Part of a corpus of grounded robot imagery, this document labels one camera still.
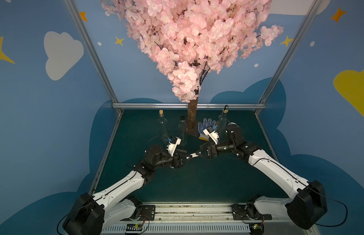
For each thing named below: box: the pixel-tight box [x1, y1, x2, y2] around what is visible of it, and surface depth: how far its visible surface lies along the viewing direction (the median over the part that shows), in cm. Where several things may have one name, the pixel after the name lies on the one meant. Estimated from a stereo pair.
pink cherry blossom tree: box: [101, 0, 284, 135], surface depth 50 cm
